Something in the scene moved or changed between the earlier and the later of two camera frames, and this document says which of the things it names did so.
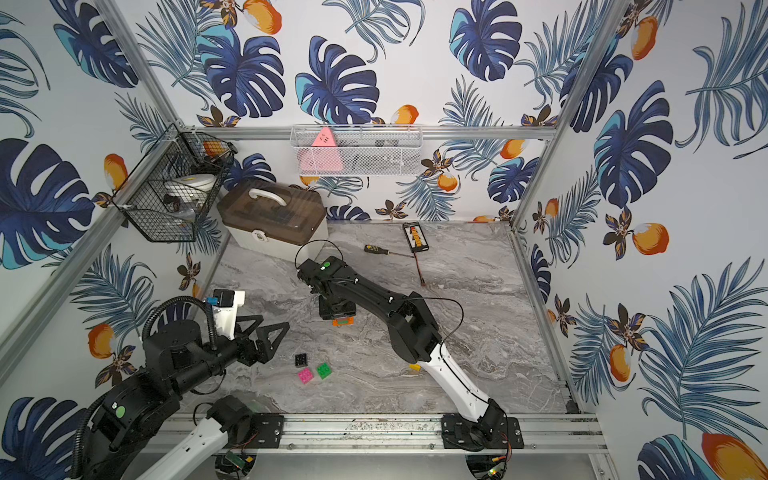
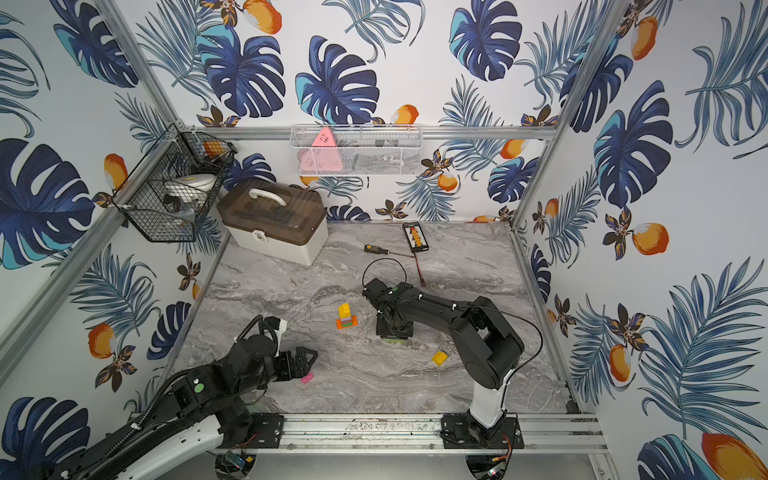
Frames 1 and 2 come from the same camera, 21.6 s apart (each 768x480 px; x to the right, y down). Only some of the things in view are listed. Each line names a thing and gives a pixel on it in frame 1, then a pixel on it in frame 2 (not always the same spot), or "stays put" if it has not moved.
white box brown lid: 279,218 stays put
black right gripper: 324,314 → 380,332
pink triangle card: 322,156 stays put
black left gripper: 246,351 → 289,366
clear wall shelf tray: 358,149 stays put
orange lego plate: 350,320 stays put
